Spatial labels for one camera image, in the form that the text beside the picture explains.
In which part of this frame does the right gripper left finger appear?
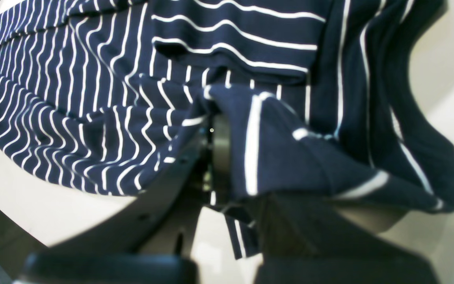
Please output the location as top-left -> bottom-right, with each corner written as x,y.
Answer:
18,118 -> 212,284

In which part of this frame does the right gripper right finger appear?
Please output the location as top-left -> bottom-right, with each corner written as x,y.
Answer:
253,193 -> 439,284

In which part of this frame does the navy white striped t-shirt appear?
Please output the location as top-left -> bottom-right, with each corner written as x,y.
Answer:
0,0 -> 454,260

